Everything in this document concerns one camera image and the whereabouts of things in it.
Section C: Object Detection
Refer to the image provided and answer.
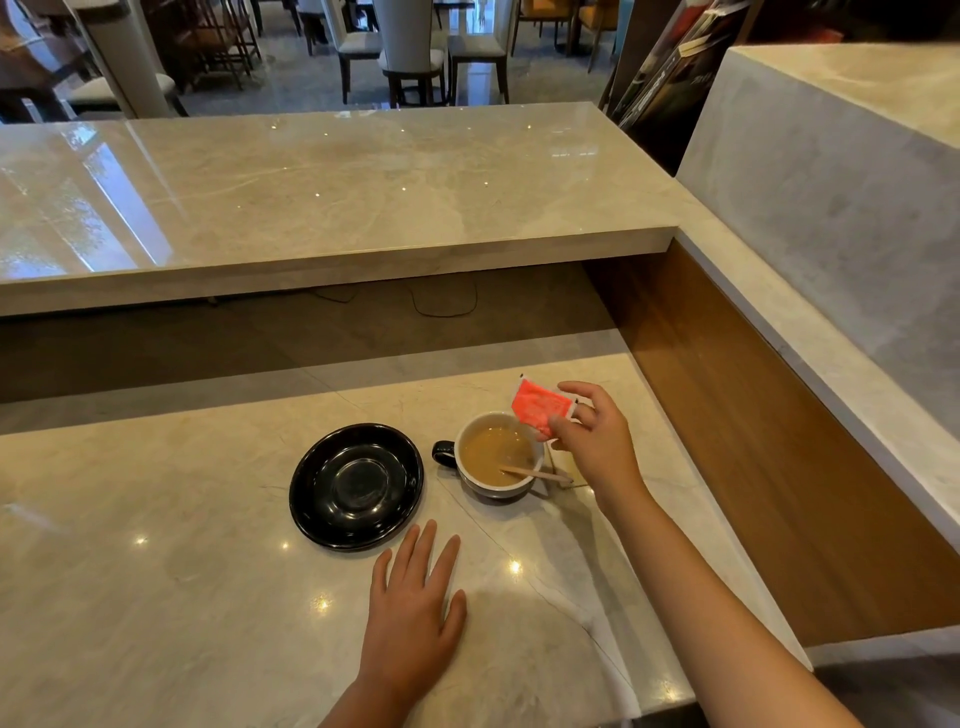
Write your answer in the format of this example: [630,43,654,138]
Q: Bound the person's left hand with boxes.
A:
[359,519,468,703]

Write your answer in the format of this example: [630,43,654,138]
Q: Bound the person's right hand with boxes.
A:
[548,381,651,519]

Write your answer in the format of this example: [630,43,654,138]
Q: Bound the red sachet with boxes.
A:
[511,377,577,442]

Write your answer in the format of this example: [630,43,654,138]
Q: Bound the person's right forearm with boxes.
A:
[598,486,865,728]

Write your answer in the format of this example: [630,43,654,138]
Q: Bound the person's left forearm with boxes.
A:
[318,673,423,728]

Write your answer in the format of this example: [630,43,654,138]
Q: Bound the tan paper packet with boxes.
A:
[545,442,594,490]

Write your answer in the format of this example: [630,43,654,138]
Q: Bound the wooden stirrer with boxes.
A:
[499,465,574,485]

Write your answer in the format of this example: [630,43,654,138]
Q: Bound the milky coffee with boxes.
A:
[459,426,537,486]

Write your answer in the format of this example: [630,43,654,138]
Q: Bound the black saucer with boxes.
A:
[288,423,426,553]

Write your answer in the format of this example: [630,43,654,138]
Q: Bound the black coffee cup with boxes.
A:
[431,411,546,502]

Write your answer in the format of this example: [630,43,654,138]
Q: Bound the dark display board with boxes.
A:
[597,0,753,176]

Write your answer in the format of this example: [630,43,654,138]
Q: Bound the grey cushioned wooden chair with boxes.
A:
[322,0,385,105]
[447,0,513,106]

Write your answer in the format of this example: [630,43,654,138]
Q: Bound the orange upholstered chair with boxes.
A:
[574,0,622,75]
[510,0,573,58]

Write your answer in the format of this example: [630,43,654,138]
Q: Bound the white high-backed chair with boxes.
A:
[371,0,450,108]

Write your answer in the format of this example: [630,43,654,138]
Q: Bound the dark wooden slatted chair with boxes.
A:
[171,0,265,93]

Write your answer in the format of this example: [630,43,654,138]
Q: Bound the white cushioned chair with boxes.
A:
[66,73,190,119]

